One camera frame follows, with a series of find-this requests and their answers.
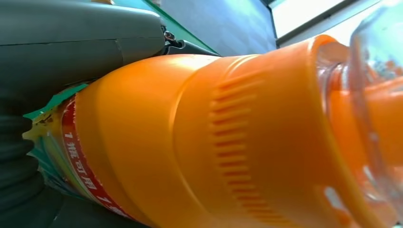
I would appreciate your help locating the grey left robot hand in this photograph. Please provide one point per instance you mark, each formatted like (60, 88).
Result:
(63, 41)

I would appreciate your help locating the white framed display panel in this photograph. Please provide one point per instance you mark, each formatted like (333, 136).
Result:
(299, 15)

